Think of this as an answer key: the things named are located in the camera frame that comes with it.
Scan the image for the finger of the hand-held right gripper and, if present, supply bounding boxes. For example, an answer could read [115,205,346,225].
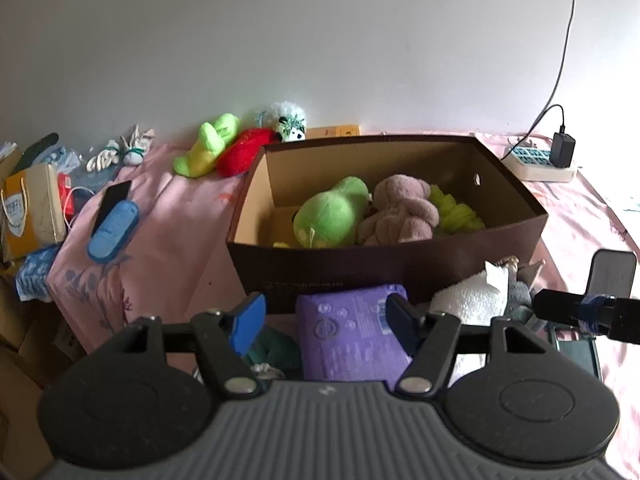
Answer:
[532,288,640,346]

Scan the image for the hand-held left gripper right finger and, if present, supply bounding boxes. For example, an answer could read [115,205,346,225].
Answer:
[386,294,541,400]

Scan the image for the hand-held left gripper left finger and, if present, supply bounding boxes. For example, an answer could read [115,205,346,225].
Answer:
[117,292,267,400]

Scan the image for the grey plush toy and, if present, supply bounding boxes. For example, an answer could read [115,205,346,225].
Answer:
[500,257,547,333]

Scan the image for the teal cloth bundle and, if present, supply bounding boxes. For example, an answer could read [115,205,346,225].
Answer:
[244,325,304,384]

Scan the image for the white towel bundle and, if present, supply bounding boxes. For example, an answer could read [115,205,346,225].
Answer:
[429,260,512,327]

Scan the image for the brown cardboard box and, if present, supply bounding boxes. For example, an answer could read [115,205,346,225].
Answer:
[226,134,549,314]

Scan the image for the brown teddy bear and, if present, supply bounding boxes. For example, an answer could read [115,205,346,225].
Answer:
[356,174,441,247]

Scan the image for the yellow fluffy cloth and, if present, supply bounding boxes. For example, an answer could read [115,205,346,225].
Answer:
[427,184,487,235]

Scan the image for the round green plush toy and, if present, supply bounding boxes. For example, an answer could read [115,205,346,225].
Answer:
[272,176,372,250]

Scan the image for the purple soft packet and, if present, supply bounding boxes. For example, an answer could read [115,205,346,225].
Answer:
[295,283,414,382]

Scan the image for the pink printed bedsheet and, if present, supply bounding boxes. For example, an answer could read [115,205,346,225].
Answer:
[47,130,640,413]

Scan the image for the white power strip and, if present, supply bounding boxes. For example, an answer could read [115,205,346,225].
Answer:
[501,144,577,184]

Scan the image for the black charger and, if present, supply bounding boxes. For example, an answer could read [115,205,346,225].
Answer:
[550,132,576,169]

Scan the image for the blue glasses case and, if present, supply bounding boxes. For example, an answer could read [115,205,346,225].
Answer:
[87,201,141,264]

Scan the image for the red plush toy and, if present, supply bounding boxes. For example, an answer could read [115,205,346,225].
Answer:
[216,127,278,179]

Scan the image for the green yellow plush toy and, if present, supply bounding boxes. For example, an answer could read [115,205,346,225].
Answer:
[172,112,241,179]

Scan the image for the black phone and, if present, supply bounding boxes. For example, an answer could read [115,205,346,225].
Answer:
[94,180,134,229]

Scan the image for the yellow flat box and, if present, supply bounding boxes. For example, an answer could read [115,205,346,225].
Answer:
[306,124,361,140]

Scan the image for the white panda plush toy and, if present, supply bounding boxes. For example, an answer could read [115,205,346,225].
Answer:
[256,101,307,144]

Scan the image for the blue patterned packet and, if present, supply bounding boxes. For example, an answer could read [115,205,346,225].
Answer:
[15,242,64,304]

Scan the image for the red packet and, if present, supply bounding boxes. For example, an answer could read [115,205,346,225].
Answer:
[57,172,94,222]

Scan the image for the cardboard carton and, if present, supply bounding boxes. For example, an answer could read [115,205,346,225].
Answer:
[0,260,77,466]

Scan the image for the brown paper bag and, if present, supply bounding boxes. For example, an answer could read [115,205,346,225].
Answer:
[0,162,69,262]

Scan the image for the clear plastic bag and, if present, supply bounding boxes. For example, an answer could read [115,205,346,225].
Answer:
[47,146,81,171]

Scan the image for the dark green object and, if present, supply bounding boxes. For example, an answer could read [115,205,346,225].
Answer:
[12,132,60,171]

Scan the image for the black cable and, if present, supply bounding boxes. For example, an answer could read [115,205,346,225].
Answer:
[500,104,566,163]

